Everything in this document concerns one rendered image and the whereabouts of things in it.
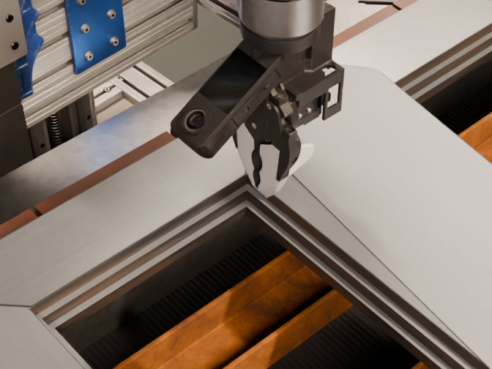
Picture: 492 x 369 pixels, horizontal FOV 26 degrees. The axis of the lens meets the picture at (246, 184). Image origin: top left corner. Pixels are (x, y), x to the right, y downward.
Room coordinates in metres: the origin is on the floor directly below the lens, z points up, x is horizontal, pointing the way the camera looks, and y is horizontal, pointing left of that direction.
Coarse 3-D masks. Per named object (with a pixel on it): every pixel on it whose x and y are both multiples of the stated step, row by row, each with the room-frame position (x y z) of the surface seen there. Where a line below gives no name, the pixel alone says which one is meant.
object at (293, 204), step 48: (480, 48) 1.01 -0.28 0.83; (432, 96) 0.95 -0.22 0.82; (240, 192) 0.76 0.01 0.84; (288, 192) 0.75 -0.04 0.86; (144, 240) 0.69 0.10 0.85; (192, 240) 0.71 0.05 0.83; (288, 240) 0.71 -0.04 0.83; (336, 240) 0.69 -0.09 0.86; (96, 288) 0.64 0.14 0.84; (336, 288) 0.66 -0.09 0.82; (384, 288) 0.63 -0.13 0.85; (432, 336) 0.58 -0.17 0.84
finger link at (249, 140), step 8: (240, 128) 0.76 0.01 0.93; (248, 128) 0.76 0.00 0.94; (240, 136) 0.76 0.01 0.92; (248, 136) 0.75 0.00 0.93; (256, 136) 0.75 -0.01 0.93; (240, 144) 0.76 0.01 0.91; (248, 144) 0.75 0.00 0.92; (256, 144) 0.75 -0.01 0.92; (240, 152) 0.76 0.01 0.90; (248, 152) 0.75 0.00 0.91; (256, 152) 0.75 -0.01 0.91; (248, 160) 0.75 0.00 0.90; (256, 160) 0.75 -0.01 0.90; (248, 168) 0.75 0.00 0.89; (256, 168) 0.75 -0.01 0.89; (256, 176) 0.75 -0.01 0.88; (256, 184) 0.75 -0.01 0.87
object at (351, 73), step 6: (342, 66) 0.95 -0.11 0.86; (348, 66) 0.95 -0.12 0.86; (354, 66) 0.95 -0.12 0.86; (330, 72) 0.94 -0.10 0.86; (348, 72) 0.94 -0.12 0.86; (354, 72) 0.94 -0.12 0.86; (360, 72) 0.94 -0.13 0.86; (366, 72) 0.94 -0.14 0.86; (348, 78) 0.93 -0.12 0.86; (354, 78) 0.93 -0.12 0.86; (330, 90) 0.91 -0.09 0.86
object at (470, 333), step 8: (488, 312) 0.60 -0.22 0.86; (472, 320) 0.59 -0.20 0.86; (480, 320) 0.59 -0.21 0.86; (488, 320) 0.59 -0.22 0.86; (456, 328) 0.58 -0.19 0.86; (464, 328) 0.58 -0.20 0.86; (472, 328) 0.58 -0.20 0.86; (480, 328) 0.58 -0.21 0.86; (488, 328) 0.58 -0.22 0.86; (456, 336) 0.57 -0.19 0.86; (464, 336) 0.57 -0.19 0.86; (472, 336) 0.57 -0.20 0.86; (480, 336) 0.57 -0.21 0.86; (488, 336) 0.57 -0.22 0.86; (464, 344) 0.56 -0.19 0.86; (472, 344) 0.56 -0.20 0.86; (480, 344) 0.56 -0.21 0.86; (488, 344) 0.56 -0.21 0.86; (480, 352) 0.55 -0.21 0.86; (488, 352) 0.55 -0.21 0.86; (488, 360) 0.55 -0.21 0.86
